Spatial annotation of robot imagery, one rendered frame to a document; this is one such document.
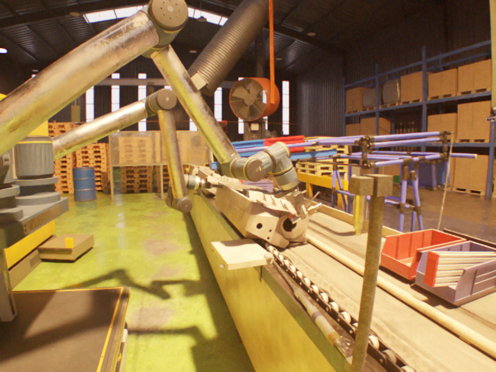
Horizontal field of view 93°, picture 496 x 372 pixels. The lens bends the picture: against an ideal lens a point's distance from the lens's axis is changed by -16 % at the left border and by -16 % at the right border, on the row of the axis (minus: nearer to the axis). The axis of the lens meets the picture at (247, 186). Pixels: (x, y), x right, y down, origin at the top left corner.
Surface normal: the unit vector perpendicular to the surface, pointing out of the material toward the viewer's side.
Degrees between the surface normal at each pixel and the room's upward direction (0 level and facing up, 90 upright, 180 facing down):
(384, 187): 90
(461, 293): 92
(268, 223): 90
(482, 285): 92
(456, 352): 0
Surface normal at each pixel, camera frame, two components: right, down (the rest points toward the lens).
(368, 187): 0.28, 0.12
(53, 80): 0.48, 0.07
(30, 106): 0.59, 0.23
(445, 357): 0.00, -0.99
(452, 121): -0.96, 0.04
